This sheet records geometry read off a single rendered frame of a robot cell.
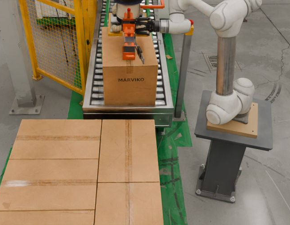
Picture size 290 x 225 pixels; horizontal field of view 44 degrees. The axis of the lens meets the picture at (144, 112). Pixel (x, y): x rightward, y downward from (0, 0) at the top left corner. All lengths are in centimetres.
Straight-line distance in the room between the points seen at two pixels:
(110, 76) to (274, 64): 262
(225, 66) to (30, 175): 139
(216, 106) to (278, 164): 136
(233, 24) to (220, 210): 154
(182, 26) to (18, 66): 168
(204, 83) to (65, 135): 200
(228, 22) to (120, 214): 123
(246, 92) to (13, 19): 199
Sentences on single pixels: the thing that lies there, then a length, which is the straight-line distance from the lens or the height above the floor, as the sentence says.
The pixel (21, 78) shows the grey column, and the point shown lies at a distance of 356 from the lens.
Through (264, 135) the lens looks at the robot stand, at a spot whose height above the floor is 75.
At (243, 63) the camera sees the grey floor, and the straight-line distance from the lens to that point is 458.
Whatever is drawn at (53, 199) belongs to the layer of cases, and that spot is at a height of 54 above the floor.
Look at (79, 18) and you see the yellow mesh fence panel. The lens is 318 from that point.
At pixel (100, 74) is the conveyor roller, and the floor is 51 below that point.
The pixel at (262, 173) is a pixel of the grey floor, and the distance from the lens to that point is 326.
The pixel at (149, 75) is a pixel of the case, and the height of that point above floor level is 86.
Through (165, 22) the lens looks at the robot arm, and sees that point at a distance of 243.
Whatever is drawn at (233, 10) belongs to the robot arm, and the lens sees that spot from 191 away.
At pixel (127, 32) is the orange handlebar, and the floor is 125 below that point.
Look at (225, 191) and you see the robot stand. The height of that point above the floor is 7.
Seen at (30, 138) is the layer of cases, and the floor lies 54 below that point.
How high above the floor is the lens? 235
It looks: 41 degrees down
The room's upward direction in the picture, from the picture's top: 3 degrees clockwise
